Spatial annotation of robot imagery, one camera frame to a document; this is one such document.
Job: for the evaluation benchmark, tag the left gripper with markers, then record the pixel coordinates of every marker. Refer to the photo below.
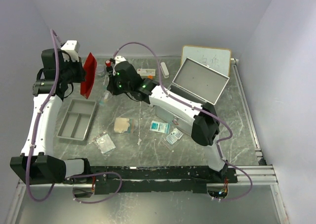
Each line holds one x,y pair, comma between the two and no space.
81,74

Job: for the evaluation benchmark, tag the red first aid kit pouch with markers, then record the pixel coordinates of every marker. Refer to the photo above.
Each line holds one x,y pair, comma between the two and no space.
89,67

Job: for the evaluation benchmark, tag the teal bandage packet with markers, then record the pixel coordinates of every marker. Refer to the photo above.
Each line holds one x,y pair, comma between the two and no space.
104,98

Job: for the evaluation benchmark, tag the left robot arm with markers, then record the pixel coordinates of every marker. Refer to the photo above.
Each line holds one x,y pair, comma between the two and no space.
36,164

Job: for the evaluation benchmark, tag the white red medicine box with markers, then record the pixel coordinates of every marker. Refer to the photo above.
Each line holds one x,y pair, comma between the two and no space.
146,72

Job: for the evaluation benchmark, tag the clear lidded plastic cup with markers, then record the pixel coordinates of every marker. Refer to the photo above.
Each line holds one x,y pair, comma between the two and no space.
100,70

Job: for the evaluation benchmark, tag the black bottle red cap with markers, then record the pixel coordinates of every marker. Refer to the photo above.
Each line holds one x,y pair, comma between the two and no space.
109,66

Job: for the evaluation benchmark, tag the grey plastic divided tray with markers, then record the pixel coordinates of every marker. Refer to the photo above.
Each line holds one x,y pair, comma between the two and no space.
77,120

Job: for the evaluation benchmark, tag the clear bag of gauze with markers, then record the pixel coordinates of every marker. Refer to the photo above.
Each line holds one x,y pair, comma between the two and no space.
104,143

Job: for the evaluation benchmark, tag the teal white wipes packet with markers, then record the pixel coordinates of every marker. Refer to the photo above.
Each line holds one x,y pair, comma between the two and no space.
159,127

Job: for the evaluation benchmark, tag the grey metal case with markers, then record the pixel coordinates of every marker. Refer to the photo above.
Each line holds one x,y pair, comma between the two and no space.
197,85

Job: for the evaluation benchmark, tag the blue white sachet packet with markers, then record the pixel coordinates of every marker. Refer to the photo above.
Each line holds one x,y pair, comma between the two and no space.
174,136

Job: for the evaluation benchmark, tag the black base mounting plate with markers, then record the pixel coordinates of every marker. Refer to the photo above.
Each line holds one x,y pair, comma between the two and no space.
158,179

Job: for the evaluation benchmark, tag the small whiteboard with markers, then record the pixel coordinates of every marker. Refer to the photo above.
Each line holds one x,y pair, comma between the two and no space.
218,59

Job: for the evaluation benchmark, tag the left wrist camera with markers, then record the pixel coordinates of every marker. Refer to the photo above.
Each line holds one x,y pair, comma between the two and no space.
70,51

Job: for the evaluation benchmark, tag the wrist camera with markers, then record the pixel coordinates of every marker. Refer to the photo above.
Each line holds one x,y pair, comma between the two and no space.
115,62
70,51

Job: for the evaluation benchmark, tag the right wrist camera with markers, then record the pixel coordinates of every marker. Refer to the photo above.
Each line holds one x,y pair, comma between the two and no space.
115,62

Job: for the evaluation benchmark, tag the aluminium frame rail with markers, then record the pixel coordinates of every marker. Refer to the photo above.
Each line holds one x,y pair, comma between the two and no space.
44,174

